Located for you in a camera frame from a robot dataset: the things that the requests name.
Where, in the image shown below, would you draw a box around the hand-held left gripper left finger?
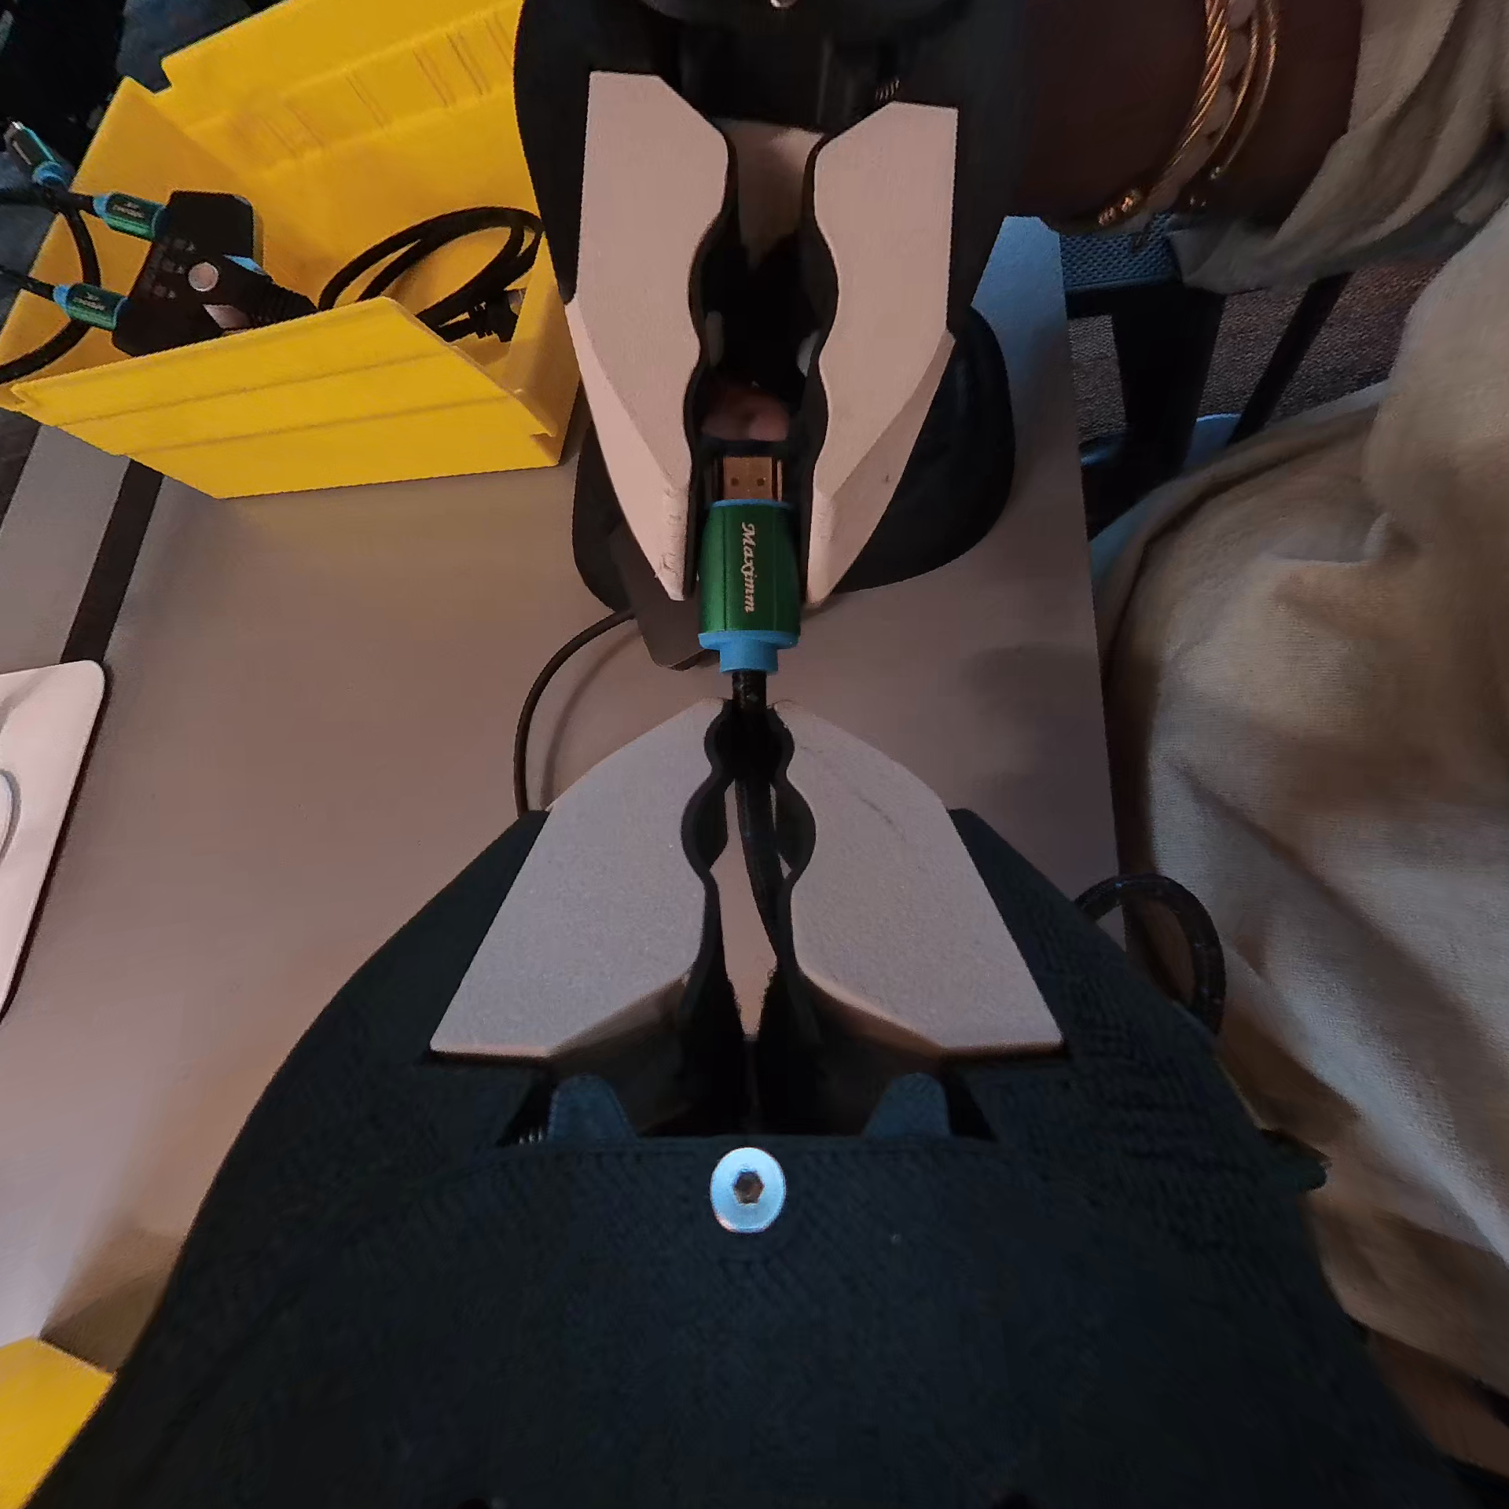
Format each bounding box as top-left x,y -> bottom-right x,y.
428,694 -> 757,1126

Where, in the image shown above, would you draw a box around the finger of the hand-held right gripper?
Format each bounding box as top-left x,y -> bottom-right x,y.
563,70 -> 743,604
802,103 -> 963,611

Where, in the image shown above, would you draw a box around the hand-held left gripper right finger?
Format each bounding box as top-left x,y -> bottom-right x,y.
758,697 -> 1066,1126

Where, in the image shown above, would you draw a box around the black hub adapter cable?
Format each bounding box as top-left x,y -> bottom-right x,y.
513,609 -> 645,815

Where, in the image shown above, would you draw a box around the black hub adapter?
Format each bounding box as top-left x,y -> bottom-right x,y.
604,252 -> 821,675

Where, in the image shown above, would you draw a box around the yellow plastic bins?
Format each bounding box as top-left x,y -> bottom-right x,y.
0,0 -> 585,502

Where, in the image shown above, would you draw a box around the black switch output cable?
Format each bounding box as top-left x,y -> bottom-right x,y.
230,205 -> 548,348

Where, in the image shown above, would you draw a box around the yellow divided plastic bin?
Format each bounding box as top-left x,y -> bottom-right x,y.
0,1337 -> 114,1509

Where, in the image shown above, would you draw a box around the person's right hand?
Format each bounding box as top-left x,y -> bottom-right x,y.
711,378 -> 790,447

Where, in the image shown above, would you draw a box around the person in cream sweater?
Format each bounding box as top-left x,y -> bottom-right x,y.
1090,0 -> 1509,1475

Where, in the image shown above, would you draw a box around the white board stand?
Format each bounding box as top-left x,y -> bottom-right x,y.
0,659 -> 109,1008

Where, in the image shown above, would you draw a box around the gold wrist bracelet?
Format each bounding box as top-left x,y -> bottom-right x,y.
1090,0 -> 1288,230

